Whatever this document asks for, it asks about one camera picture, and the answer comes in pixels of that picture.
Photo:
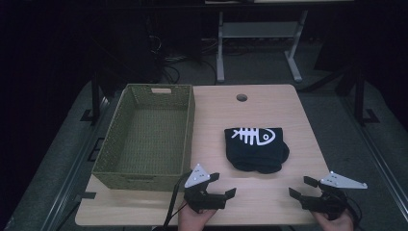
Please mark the black cloth fishbone print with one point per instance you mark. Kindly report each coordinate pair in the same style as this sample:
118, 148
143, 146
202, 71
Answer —
256, 154

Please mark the green woven basket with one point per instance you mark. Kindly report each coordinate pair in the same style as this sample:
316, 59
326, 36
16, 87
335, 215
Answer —
150, 138

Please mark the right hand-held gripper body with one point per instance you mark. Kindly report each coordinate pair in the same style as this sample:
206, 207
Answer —
330, 202

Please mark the black metal stand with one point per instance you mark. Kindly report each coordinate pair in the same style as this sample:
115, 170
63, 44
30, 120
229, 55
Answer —
360, 96
95, 96

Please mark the white metal desk frame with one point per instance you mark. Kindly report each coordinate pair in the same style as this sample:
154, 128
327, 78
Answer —
256, 30

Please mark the metal floor rail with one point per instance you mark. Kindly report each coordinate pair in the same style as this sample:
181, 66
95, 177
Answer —
73, 166
375, 154

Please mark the person's left hand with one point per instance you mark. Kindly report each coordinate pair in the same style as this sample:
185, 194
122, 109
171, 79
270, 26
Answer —
194, 221

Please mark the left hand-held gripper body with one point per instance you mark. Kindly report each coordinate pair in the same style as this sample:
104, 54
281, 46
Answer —
202, 199

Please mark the person's right hand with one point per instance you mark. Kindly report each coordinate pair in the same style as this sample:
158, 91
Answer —
335, 224

